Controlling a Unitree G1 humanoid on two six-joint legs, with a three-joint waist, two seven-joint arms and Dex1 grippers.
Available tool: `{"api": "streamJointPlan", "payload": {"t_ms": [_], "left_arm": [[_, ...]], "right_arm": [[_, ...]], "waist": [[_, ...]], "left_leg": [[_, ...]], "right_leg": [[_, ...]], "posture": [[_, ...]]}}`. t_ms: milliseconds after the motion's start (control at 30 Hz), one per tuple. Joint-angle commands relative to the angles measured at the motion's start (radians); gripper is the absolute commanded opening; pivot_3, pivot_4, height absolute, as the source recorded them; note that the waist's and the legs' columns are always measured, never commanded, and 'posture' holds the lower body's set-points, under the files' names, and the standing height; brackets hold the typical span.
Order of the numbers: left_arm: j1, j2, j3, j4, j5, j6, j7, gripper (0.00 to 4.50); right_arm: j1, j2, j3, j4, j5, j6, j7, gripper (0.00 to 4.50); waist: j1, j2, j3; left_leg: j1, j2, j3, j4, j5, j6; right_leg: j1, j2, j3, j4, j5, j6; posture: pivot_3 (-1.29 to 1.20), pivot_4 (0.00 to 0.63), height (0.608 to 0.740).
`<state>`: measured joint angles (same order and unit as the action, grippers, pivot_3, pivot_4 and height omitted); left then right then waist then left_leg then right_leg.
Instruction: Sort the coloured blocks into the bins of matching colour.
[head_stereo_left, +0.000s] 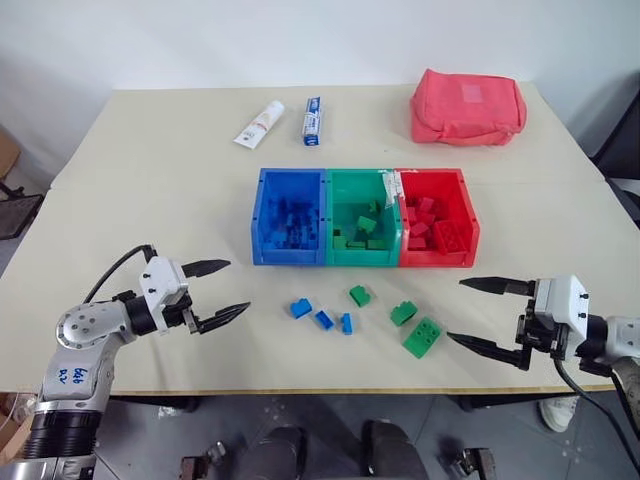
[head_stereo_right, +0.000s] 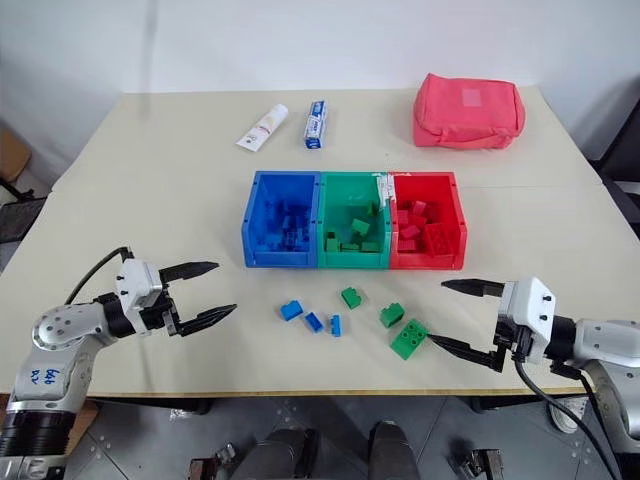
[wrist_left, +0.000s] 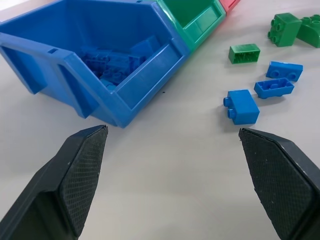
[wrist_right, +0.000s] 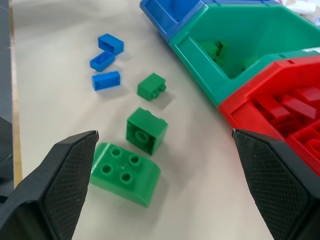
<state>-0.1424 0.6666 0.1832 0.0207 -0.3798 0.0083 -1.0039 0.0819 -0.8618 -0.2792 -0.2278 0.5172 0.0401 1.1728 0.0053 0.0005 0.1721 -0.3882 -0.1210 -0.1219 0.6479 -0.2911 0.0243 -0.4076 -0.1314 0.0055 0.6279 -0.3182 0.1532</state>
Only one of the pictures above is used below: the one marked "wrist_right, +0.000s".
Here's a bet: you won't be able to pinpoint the blue hollow building brick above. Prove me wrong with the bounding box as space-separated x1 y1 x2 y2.
89 51 116 73
97 34 125 55

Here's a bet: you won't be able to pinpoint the red plastic storage bin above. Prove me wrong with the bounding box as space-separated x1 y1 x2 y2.
218 55 320 177

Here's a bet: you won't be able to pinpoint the green curved four-stud brick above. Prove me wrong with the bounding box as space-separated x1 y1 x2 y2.
89 142 162 208

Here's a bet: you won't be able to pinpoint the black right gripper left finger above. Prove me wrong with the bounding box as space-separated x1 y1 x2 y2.
0 130 100 240

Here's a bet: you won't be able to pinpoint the small green building brick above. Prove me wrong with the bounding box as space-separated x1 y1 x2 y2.
136 72 168 103

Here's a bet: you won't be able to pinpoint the green bricks in bin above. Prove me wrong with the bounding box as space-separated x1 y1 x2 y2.
198 39 260 77

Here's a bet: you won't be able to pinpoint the blue plastic storage bin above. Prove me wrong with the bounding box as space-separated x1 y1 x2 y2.
139 0 280 44

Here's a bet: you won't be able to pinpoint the green square building brick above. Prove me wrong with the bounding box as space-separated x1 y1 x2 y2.
125 107 169 157

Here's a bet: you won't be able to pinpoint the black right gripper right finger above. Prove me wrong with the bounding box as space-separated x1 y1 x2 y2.
231 128 320 240

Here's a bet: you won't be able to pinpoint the green plastic storage bin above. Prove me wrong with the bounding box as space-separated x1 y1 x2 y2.
169 4 320 108

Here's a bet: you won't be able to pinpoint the red bricks in bin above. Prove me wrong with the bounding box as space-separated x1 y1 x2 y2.
251 86 320 161

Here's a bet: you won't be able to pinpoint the blue rectangular building brick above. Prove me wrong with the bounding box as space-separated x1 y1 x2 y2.
91 71 122 92

